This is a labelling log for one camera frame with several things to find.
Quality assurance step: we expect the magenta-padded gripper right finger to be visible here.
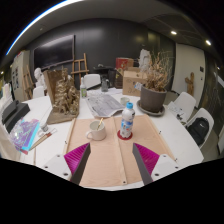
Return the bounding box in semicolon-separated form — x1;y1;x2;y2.
132;142;183;186

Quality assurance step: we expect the white chair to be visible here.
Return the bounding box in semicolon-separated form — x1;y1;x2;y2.
184;107;215;149
32;85;47;100
166;91;198;124
83;73;102;90

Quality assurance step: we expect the white plaster statue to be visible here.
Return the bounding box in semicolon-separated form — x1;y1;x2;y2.
138;48;153;71

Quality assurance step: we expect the open newspaper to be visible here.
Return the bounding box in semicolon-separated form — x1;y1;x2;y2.
85;91;126;119

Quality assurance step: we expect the white ceramic mug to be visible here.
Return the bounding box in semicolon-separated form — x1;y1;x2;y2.
85;119;107;142

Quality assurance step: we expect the red box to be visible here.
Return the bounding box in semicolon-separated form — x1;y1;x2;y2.
115;57;130;70

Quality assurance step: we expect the black wall screen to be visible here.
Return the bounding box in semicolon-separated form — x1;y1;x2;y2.
33;34;76;70

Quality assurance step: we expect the flat round red coaster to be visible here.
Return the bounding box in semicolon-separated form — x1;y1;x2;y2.
116;129;134;141

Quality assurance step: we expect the wooden easel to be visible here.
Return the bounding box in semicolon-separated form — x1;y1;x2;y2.
71;52;90;81

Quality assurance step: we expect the cardboard box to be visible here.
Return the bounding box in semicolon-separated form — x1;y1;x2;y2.
122;69;149;98

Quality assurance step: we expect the grey glass jug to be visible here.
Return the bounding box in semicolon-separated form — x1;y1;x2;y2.
100;75;110;93

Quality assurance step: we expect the grey round pot saucer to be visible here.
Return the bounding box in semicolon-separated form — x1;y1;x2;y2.
136;99;166;117

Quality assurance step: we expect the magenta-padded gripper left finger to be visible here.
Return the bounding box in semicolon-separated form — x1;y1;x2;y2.
42;142;92;186

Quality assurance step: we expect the small green-labelled bottle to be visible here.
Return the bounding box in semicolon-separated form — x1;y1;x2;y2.
79;77;88;99

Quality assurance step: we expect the grey pot with dried plant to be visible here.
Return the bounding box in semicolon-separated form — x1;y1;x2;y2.
139;49;173;114

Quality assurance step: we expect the wooden figure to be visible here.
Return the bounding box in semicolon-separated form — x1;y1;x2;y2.
184;72;196;97

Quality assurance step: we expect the white blue-capped drink bottle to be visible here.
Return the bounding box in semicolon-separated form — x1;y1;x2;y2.
119;102;136;140

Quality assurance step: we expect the small white cup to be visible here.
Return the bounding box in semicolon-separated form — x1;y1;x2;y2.
119;96;131;107

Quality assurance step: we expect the white plaster bust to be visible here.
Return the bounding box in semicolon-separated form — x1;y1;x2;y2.
33;67;46;89

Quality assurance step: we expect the wooden stir stick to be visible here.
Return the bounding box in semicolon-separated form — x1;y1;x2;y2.
96;117;105;130

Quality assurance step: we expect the small white-capped jar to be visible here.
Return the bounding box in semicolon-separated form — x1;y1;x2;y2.
39;121;50;133

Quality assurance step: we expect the colourful iridescent folder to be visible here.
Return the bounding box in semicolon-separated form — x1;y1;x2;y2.
9;117;41;155

